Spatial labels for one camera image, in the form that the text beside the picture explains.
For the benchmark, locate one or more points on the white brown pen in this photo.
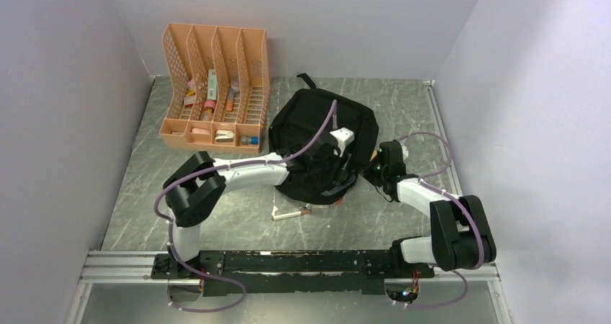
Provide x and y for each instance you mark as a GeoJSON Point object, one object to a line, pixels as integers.
{"type": "Point", "coordinates": [276, 216]}

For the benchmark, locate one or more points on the orange marker pen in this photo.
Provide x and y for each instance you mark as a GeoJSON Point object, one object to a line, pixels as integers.
{"type": "Point", "coordinates": [231, 95]}

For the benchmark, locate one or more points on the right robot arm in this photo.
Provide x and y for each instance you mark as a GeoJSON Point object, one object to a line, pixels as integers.
{"type": "Point", "coordinates": [460, 236]}

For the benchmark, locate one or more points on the black student backpack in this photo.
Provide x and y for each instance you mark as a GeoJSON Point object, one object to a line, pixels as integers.
{"type": "Point", "coordinates": [303, 125]}

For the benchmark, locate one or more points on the peach plastic desk organizer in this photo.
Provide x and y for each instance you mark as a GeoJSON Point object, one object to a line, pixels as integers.
{"type": "Point", "coordinates": [220, 88]}

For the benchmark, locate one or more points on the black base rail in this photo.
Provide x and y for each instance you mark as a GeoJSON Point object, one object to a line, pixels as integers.
{"type": "Point", "coordinates": [211, 286]}

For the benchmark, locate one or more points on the blue cap item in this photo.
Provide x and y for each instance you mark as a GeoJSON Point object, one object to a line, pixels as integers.
{"type": "Point", "coordinates": [249, 140]}

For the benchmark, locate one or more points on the pink crayon tube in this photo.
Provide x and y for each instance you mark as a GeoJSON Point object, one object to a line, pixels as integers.
{"type": "Point", "coordinates": [208, 110]}

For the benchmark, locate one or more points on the aluminium frame rail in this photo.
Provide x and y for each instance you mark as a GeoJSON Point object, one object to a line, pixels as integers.
{"type": "Point", "coordinates": [140, 267]}

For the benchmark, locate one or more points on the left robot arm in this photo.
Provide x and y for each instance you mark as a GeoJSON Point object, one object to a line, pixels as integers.
{"type": "Point", "coordinates": [189, 196]}

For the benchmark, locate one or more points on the teal stationery box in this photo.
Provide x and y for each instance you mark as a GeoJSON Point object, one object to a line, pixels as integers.
{"type": "Point", "coordinates": [212, 85]}

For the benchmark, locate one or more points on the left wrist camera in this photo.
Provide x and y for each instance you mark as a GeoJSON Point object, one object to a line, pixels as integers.
{"type": "Point", "coordinates": [343, 137]}

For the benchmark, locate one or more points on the red white staples box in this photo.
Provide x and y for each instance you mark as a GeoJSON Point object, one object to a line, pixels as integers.
{"type": "Point", "coordinates": [189, 98]}

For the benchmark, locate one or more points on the white tape dispenser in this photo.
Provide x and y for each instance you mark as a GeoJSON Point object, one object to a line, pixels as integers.
{"type": "Point", "coordinates": [224, 136]}

